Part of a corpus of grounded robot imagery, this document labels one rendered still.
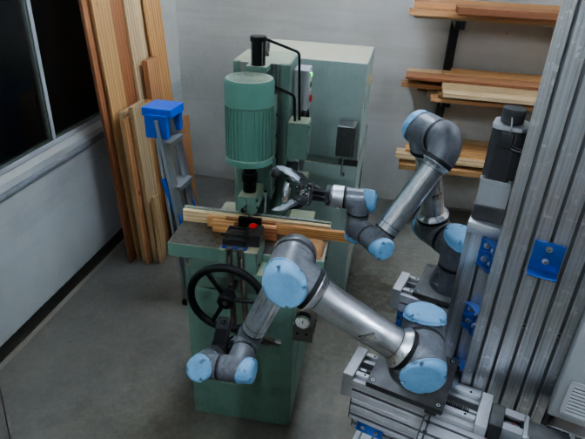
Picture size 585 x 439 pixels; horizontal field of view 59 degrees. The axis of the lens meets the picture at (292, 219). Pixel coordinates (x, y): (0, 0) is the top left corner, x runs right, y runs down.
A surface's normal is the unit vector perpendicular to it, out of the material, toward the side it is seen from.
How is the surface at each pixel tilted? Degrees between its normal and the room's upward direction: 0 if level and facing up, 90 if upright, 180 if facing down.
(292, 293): 86
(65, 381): 1
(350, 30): 90
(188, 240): 0
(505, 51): 90
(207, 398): 90
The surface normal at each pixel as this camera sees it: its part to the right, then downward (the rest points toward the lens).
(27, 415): 0.04, -0.88
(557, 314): -0.46, 0.41
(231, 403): -0.17, 0.47
